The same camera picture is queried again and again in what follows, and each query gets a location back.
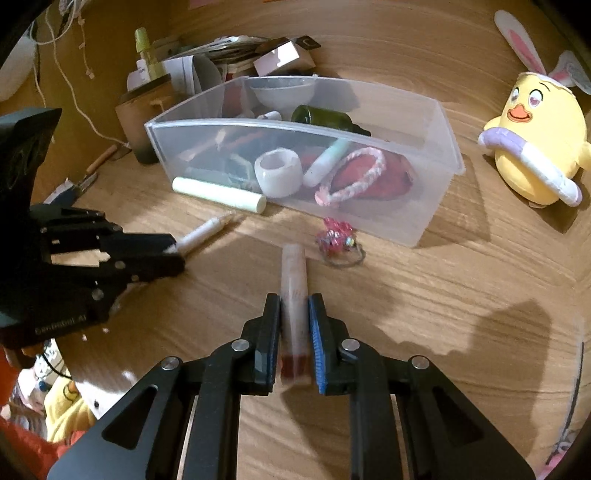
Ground white bottle with green cap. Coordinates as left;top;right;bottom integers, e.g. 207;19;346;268
127;28;164;90

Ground small mint tube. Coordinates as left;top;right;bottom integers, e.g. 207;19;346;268
302;138;354;188

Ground small yellow plush toy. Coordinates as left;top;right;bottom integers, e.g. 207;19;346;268
44;378;95;444

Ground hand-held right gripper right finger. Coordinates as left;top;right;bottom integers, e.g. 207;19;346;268
308;293;536;480

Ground mint green tube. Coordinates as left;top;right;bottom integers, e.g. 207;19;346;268
172;176;267;214

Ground red cloth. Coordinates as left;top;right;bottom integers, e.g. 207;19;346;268
0;346;61;480

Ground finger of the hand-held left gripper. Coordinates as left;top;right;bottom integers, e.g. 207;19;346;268
37;207;178;254
91;252;186;306

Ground clear plastic bin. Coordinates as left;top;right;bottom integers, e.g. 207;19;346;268
144;76;465;248

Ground red pouch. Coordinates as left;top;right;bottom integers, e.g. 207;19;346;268
323;152;414;201

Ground yellow chick plush toy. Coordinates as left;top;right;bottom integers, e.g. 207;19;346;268
478;10;591;207

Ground white cable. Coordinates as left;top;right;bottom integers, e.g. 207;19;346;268
44;0;127;146

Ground wooden handled tool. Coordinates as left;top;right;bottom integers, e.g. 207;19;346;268
85;144;120;172

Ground pink braided bracelet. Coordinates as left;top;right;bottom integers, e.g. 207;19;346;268
314;147;386;207

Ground tan mug with lid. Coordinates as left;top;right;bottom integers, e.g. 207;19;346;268
115;76;178;164

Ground pink lip gloss tube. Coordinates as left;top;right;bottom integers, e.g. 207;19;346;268
279;244;312;384

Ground dark green glass bottle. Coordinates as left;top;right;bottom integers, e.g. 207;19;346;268
291;104;371;138

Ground white pen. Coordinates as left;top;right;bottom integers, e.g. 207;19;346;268
164;210;241;256

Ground folded printed papers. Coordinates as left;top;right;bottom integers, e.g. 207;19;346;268
185;34;278;60

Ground white round object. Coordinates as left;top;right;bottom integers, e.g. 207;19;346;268
0;32;38;102

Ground white bowl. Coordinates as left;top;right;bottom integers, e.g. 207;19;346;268
249;78;317;112

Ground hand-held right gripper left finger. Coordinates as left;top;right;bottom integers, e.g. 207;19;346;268
46;292;283;480

